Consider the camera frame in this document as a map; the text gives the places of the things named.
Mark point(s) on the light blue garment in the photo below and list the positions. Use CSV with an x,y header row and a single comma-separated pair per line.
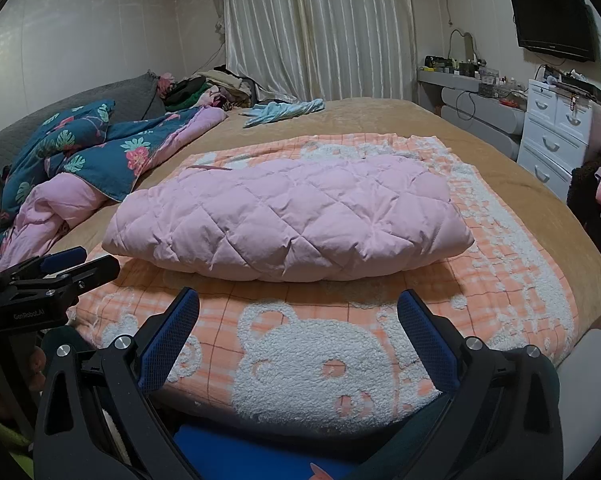
x,y
280,112

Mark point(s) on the person's blue clothing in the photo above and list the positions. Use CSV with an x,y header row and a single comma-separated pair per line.
x,y
240,452

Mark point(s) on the person's right hand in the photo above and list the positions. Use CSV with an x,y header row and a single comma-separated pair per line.
x,y
323,472

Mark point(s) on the white drawer cabinet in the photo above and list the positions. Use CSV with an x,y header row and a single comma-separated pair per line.
x,y
545,140

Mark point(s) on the pile of mixed clothes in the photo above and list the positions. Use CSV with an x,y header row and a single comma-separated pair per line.
x,y
205,87

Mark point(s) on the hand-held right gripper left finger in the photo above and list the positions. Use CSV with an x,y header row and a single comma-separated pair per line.
x,y
168,347

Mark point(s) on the pink quilted jacket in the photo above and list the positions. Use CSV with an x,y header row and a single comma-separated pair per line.
x,y
290,215

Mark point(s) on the blue floral quilt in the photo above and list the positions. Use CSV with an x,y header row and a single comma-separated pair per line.
x,y
140,145

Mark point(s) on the black set-top box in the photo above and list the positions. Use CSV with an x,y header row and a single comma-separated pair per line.
x,y
587,91

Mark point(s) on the person's left hand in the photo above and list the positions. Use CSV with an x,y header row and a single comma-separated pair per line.
x,y
38,367

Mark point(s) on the orange checked bear blanket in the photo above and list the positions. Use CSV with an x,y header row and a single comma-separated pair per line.
x,y
290,350

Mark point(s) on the grey rounded dressing table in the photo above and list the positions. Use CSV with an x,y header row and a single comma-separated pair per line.
x,y
490,115

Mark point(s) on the bed with tan bedspread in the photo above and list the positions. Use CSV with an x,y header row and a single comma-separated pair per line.
x,y
505,160

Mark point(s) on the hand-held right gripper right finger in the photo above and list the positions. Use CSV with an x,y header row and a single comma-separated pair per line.
x,y
425,347

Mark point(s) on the white striped curtain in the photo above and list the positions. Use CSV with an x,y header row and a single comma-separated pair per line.
x,y
320,25

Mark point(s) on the clutter of small bottles and boxes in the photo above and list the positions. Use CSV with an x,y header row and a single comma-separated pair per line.
x,y
485,77

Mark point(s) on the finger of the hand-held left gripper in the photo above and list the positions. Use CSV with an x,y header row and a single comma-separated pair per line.
x,y
93,270
60,260

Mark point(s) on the grey pillow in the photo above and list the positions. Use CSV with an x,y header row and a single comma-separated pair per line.
x,y
125,95

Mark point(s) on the black wall television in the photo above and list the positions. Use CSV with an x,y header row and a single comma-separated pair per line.
x,y
552,22

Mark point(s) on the black cloth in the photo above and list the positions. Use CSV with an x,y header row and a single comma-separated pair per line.
x,y
585,200

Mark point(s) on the yellow-green cloth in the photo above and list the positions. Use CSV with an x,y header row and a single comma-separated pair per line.
x,y
5,435

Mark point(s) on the grey bed frame corner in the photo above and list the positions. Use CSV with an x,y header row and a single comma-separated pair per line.
x,y
590,385

